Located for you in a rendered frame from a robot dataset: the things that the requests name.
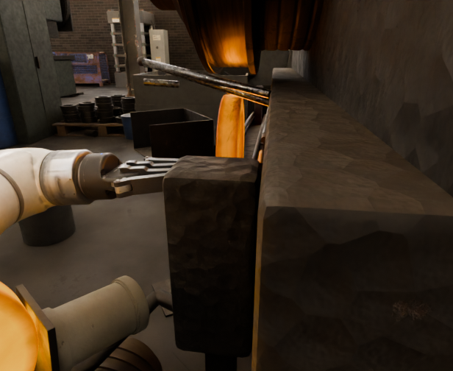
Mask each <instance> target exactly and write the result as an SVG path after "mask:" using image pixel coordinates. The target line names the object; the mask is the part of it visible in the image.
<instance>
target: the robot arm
mask: <svg viewBox="0 0 453 371"><path fill-rule="evenodd" d="M143 159H144V161H137V160H128V161H127V162H126V163H122V162H121V161H120V160H119V159H118V157H117V156H116V155H114V154H113V153H92V152H91V151H88V150H86V149H80V150H57V151H51V150H47V149H42V148H17V149H3V150H0V235H1V234H2V233H3V232H4V231H5V230H6V229H7V228H9V227H10V226H12V225H13V224H15V223H16V222H19V221H21V220H22V219H25V218H27V217H29V216H32V215H35V214H37V213H41V212H44V211H46V210H47V209H48V208H50V207H53V206H56V205H61V206H64V205H90V204H91V203H92V202H94V201H95V200H103V199H115V198H116V197H117V198H124V197H129V196H132V195H138V194H150V193H156V192H163V178H164V176H165V174H166V172H167V171H168V170H169V169H170V168H171V167H172V166H173V165H174V164H175V163H176V162H177V161H178V160H179V158H153V157H149V156H146V157H144V158H143Z"/></svg>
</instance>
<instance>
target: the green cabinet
mask: <svg viewBox="0 0 453 371"><path fill-rule="evenodd" d="M0 69H1V75H2V78H3V81H4V87H5V88H6V90H5V91H6V94H7V99H8V102H9V106H10V111H11V114H12V117H13V123H14V126H15V131H16V135H17V138H18V144H32V143H34V142H36V141H40V140H42V139H44V138H48V137H50V136H53V135H54V134H56V133H57V126H52V124H54V123H57V122H60V121H62V120H64V118H63V112H62V111H61V109H60V105H62V102H61V98H60V90H59V86H58V81H57V75H56V70H55V66H54V58H53V54H52V50H51V43H50V38H49V31H48V27H47V23H46V15H45V11H44V7H43V0H0Z"/></svg>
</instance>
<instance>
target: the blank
mask: <svg viewBox="0 0 453 371"><path fill-rule="evenodd" d="M37 357H38V332H37V328H36V326H35V323H34V321H33V319H32V317H31V316H30V314H29V312H28V311H27V310H26V308H25V307H24V305H23V304H22V302H21V301H20V300H19V298H18V297H17V295H16V294H15V293H14V292H13V291H12V290H11V289H10V288H9V287H7V286H6V285H5V284H3V283H2V282H0V371H34V370H35V365H36V361H37Z"/></svg>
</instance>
